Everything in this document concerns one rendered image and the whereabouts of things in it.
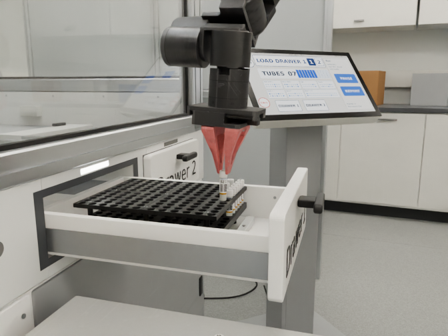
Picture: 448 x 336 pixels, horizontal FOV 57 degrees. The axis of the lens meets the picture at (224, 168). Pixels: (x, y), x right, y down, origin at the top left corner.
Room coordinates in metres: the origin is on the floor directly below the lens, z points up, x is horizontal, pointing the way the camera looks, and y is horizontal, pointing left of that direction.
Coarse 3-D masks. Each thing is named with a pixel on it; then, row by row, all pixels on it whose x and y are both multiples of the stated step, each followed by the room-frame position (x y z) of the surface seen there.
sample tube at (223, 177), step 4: (220, 172) 0.60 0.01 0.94; (224, 172) 0.60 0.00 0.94; (220, 176) 0.60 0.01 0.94; (224, 176) 0.60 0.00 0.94; (220, 180) 0.60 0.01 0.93; (224, 180) 0.60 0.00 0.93; (220, 184) 0.60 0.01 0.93; (224, 184) 0.60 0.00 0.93; (220, 188) 0.60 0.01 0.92; (224, 188) 0.60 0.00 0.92; (220, 192) 0.60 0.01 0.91; (224, 192) 0.60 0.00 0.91; (220, 196) 0.60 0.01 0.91; (224, 196) 0.60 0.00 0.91; (220, 200) 0.60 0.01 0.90; (224, 200) 0.60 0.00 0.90
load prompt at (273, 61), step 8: (256, 56) 1.49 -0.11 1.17; (264, 56) 1.51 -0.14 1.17; (272, 56) 1.52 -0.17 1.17; (280, 56) 1.54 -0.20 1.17; (288, 56) 1.55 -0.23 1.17; (296, 56) 1.57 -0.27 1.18; (256, 64) 1.47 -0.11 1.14; (264, 64) 1.48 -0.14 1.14; (272, 64) 1.50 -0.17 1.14; (280, 64) 1.51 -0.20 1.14; (288, 64) 1.52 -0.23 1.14; (296, 64) 1.54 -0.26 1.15; (304, 64) 1.56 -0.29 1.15; (312, 64) 1.57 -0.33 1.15; (320, 64) 1.59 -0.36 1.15
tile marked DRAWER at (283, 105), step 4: (276, 100) 1.39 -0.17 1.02; (280, 100) 1.39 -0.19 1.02; (284, 100) 1.40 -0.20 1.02; (288, 100) 1.40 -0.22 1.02; (292, 100) 1.41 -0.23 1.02; (296, 100) 1.42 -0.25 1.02; (276, 104) 1.37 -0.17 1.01; (280, 104) 1.38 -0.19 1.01; (284, 104) 1.39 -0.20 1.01; (288, 104) 1.39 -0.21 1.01; (292, 104) 1.40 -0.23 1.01; (296, 104) 1.40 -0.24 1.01; (280, 108) 1.37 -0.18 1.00; (284, 108) 1.37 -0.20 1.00; (288, 108) 1.38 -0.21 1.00; (292, 108) 1.39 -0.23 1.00; (296, 108) 1.39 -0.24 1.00; (300, 108) 1.40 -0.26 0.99
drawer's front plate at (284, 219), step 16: (304, 176) 0.66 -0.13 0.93; (288, 192) 0.55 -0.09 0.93; (304, 192) 0.67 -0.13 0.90; (288, 208) 0.47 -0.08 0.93; (304, 208) 0.68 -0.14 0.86; (272, 224) 0.45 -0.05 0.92; (288, 224) 0.48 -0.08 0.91; (304, 224) 0.69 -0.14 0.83; (272, 240) 0.45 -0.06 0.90; (288, 240) 0.48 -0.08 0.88; (272, 256) 0.45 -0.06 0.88; (288, 256) 0.49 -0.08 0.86; (272, 272) 0.45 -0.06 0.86; (272, 288) 0.45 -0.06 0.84
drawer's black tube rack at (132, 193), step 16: (112, 192) 0.65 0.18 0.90; (128, 192) 0.66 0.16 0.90; (144, 192) 0.65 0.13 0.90; (160, 192) 0.66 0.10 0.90; (176, 192) 0.65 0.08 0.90; (192, 192) 0.66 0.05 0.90; (208, 192) 0.65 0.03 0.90; (96, 208) 0.58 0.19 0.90; (112, 208) 0.57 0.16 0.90; (128, 208) 0.56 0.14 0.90; (144, 208) 0.56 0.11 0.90; (160, 208) 0.56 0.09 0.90; (176, 208) 0.57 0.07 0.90; (192, 208) 0.56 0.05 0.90; (208, 208) 0.57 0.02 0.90; (240, 208) 0.66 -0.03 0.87; (192, 224) 0.58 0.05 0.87; (208, 224) 0.54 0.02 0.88; (224, 224) 0.58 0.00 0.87
